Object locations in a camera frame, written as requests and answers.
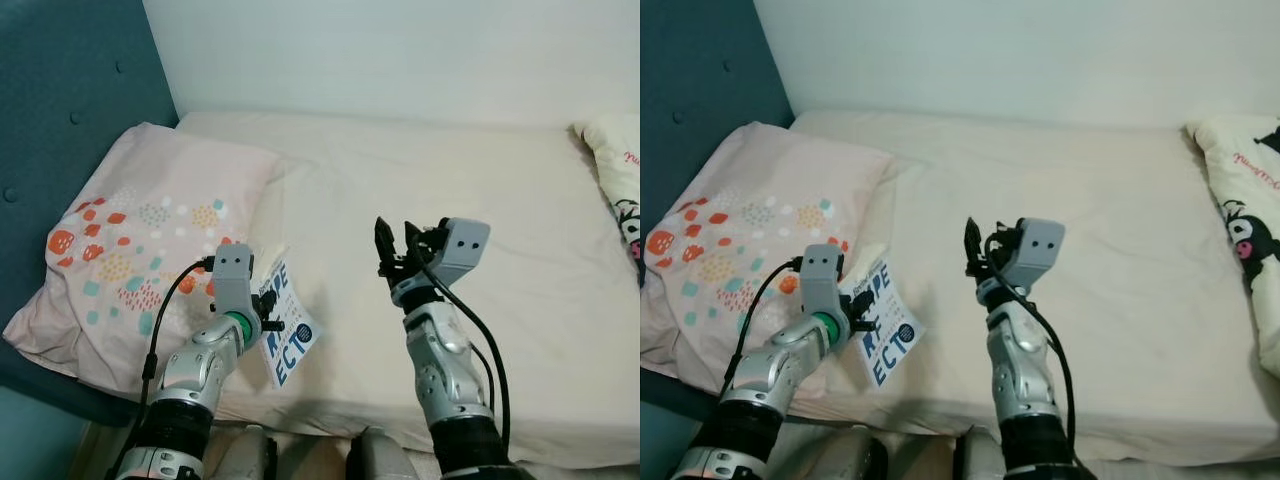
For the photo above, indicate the light blue white book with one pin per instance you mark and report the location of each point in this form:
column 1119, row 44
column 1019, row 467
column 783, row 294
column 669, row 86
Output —
column 895, row 350
column 295, row 350

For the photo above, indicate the pink patterned pillow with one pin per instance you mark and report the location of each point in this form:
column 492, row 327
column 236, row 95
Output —
column 740, row 200
column 130, row 220

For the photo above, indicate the cream cartoon print blanket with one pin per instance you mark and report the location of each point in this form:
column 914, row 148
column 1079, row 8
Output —
column 615, row 160
column 1240, row 180

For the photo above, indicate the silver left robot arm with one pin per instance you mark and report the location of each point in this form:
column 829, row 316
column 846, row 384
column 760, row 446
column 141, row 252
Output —
column 775, row 370
column 190, row 370

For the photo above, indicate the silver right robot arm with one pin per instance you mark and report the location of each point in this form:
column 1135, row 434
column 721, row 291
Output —
column 440, row 370
column 1020, row 370

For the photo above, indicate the cream mattress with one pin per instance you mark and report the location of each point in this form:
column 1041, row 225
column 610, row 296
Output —
column 480, row 330
column 1100, row 330

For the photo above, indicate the grey robot left leg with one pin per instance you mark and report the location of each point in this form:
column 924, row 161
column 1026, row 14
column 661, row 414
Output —
column 840, row 455
column 240, row 455

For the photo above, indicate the grey robot leg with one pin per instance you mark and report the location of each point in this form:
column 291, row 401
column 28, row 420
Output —
column 380, row 458
column 980, row 458
column 240, row 455
column 840, row 455

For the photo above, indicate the grey robot right leg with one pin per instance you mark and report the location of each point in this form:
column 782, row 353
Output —
column 980, row 458
column 380, row 458

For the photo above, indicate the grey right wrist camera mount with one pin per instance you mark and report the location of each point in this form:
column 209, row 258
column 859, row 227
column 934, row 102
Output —
column 462, row 245
column 1040, row 245

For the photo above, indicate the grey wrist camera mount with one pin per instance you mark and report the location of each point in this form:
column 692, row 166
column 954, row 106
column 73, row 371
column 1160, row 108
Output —
column 1040, row 245
column 232, row 275
column 822, row 275
column 462, row 245

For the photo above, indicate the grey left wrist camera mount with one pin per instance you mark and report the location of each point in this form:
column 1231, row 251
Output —
column 822, row 275
column 232, row 275

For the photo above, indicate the teal upholstered bed frame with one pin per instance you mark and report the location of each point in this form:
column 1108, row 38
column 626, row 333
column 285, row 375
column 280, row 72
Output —
column 700, row 60
column 60, row 60

